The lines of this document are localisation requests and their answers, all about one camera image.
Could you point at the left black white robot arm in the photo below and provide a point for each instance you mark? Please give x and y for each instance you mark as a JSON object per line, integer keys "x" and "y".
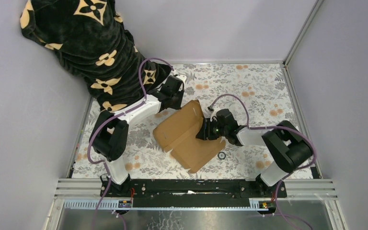
{"x": 110, "y": 134}

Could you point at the aluminium frame rails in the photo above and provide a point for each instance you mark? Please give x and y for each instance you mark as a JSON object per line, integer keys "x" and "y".
{"x": 85, "y": 194}

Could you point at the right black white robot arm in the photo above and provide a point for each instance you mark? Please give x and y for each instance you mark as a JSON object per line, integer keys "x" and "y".
{"x": 287, "y": 146}

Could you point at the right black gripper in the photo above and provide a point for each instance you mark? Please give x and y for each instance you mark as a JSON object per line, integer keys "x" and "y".
{"x": 204, "y": 132}

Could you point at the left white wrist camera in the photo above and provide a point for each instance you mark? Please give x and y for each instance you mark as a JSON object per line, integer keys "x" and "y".
{"x": 182, "y": 77}

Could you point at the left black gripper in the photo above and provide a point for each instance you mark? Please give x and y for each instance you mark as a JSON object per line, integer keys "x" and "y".
{"x": 176, "y": 106}

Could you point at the black floral plush blanket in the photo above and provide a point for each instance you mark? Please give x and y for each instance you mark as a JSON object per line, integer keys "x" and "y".
{"x": 90, "y": 41}

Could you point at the brown cardboard box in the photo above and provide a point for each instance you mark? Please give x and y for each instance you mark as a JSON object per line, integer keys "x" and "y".
{"x": 177, "y": 135}

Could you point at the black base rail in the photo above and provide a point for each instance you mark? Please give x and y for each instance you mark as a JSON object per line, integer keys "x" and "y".
{"x": 186, "y": 193}

